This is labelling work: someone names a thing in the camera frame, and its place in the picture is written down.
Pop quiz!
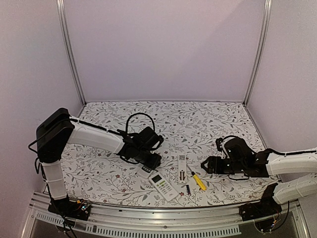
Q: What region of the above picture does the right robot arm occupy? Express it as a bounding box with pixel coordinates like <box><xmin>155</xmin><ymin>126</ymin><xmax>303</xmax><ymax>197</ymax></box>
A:
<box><xmin>201</xmin><ymin>135</ymin><xmax>317</xmax><ymax>216</ymax></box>

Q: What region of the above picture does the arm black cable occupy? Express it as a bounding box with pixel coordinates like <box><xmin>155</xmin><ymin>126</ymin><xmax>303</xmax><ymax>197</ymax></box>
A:
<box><xmin>215</xmin><ymin>135</ymin><xmax>317</xmax><ymax>157</ymax></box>
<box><xmin>27</xmin><ymin>113</ymin><xmax>164</xmax><ymax>174</ymax></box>

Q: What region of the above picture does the slim white remote control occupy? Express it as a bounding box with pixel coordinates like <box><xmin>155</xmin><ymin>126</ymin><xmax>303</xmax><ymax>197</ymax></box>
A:
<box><xmin>178</xmin><ymin>155</ymin><xmax>187</xmax><ymax>184</ymax></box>

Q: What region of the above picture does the right aluminium frame post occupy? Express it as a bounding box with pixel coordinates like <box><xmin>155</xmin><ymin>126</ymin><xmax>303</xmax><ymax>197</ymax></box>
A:
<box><xmin>243</xmin><ymin>0</ymin><xmax>272</xmax><ymax>107</ymax></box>

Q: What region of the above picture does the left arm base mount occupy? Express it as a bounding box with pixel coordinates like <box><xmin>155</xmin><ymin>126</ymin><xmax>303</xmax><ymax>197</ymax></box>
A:
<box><xmin>48</xmin><ymin>197</ymin><xmax>91</xmax><ymax>221</ymax></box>

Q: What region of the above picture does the aluminium frame post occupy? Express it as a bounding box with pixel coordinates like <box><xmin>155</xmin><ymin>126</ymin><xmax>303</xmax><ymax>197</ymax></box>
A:
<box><xmin>56</xmin><ymin>0</ymin><xmax>87</xmax><ymax>107</ymax></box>
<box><xmin>243</xmin><ymin>0</ymin><xmax>272</xmax><ymax>107</ymax></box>

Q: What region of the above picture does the left aluminium frame post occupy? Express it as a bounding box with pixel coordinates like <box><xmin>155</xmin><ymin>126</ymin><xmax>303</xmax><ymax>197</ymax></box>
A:
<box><xmin>56</xmin><ymin>0</ymin><xmax>87</xmax><ymax>107</ymax></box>

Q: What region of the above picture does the floral patterned table mat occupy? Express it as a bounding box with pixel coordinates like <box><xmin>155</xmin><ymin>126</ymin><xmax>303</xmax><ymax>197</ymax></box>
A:
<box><xmin>61</xmin><ymin>102</ymin><xmax>277</xmax><ymax>208</ymax></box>

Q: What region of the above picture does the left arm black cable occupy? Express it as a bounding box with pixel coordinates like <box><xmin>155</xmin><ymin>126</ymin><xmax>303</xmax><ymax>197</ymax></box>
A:
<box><xmin>27</xmin><ymin>113</ymin><xmax>164</xmax><ymax>174</ymax></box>

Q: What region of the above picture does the black-faced white remote control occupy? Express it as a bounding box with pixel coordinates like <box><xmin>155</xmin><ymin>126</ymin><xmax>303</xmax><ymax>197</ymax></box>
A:
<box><xmin>138</xmin><ymin>166</ymin><xmax>158</xmax><ymax>179</ymax></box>

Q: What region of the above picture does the yellow pry tool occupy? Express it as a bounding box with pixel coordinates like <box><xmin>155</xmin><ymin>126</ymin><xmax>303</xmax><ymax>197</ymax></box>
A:
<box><xmin>187</xmin><ymin>166</ymin><xmax>207</xmax><ymax>191</ymax></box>

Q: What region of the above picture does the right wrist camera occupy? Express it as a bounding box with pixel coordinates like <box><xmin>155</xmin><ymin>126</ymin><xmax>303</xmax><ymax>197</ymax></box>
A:
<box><xmin>215</xmin><ymin>138</ymin><xmax>227</xmax><ymax>159</ymax></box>

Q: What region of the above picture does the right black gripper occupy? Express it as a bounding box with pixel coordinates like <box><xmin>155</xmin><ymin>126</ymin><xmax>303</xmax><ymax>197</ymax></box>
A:
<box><xmin>201</xmin><ymin>156</ymin><xmax>245</xmax><ymax>175</ymax></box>

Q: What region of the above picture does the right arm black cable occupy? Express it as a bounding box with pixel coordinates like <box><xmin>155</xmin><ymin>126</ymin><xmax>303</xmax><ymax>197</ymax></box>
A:
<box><xmin>215</xmin><ymin>135</ymin><xmax>317</xmax><ymax>157</ymax></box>

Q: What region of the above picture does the white remote with display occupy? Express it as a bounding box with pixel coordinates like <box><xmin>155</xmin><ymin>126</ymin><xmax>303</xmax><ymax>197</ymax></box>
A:
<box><xmin>149</xmin><ymin>172</ymin><xmax>178</xmax><ymax>201</ymax></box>

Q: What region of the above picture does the left purple AAA battery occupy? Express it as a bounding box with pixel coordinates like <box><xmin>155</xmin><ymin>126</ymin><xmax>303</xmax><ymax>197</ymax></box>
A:
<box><xmin>186</xmin><ymin>184</ymin><xmax>191</xmax><ymax>196</ymax></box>

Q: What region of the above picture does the front aluminium rail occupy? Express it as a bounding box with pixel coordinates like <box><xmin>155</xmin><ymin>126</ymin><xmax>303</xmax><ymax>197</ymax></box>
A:
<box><xmin>22</xmin><ymin>193</ymin><xmax>311</xmax><ymax>238</ymax></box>

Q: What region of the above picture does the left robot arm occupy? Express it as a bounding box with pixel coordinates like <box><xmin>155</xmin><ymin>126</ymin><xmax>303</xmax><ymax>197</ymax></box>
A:
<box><xmin>31</xmin><ymin>108</ymin><xmax>164</xmax><ymax>215</ymax></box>

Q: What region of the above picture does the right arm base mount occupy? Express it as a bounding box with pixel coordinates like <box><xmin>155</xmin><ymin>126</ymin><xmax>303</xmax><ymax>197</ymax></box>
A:
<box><xmin>239</xmin><ymin>198</ymin><xmax>282</xmax><ymax>233</ymax></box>

